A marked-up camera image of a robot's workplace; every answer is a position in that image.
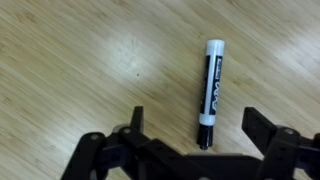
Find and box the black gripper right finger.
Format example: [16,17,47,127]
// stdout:
[242,107,277,154]

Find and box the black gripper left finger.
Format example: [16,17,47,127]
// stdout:
[130,106,144,132]

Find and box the black and white marker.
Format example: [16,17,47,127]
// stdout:
[197,39,225,150]

